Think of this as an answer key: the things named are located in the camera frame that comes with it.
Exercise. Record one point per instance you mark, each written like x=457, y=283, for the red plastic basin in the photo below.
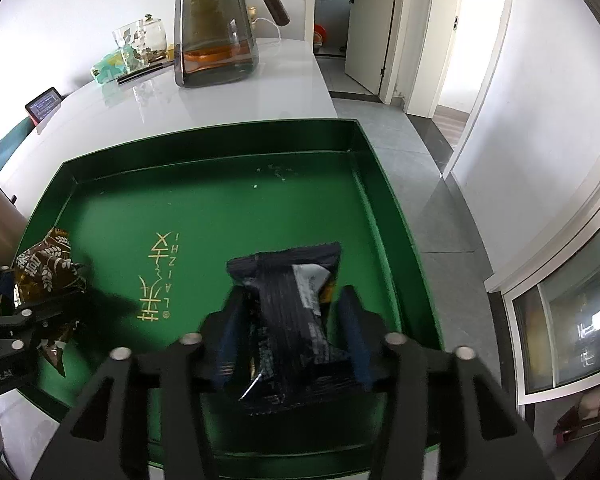
x=321, y=34

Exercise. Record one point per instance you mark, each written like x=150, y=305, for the glass window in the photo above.
x=565, y=320

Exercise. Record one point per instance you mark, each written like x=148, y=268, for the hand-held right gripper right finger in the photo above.
x=357, y=340

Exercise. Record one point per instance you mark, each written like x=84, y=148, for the black snack packet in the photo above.
x=285, y=310

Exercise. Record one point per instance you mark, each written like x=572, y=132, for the red framed screen device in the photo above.
x=45, y=102

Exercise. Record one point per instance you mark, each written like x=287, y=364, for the teal tissue packet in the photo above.
x=106, y=67

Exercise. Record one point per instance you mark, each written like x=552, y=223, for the clear glass jar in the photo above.
x=140, y=40

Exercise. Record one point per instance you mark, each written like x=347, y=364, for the brown patterned snack packet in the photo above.
x=50, y=260

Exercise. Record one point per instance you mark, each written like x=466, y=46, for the white door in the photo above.
x=370, y=25

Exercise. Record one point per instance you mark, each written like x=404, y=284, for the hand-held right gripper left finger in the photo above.
x=227, y=340

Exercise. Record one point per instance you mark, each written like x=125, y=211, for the green tray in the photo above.
x=180, y=200

